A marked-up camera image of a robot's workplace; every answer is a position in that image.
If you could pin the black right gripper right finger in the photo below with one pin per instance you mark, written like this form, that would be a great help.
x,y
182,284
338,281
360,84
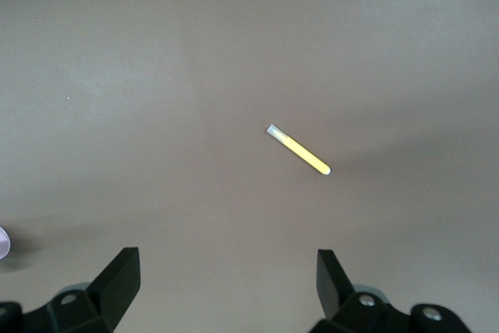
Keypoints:
x,y
335,296

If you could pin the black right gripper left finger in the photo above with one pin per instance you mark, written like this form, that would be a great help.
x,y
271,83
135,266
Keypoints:
x,y
109,298

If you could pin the white plastic cup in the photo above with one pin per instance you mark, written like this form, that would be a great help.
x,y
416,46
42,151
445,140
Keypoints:
x,y
3,243

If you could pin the yellow highlighter pen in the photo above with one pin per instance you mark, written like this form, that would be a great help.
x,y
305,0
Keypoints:
x,y
302,151

